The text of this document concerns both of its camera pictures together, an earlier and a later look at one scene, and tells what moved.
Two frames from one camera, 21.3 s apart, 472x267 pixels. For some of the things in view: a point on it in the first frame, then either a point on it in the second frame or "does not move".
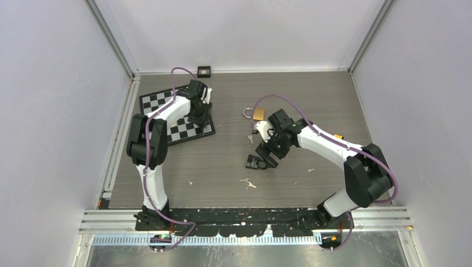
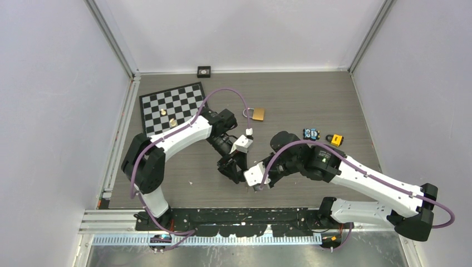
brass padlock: [259, 113] does not move
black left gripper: [202, 120] to [239, 160]
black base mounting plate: [244, 222] does not move
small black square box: [203, 72] does not move
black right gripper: [264, 149] to [273, 180]
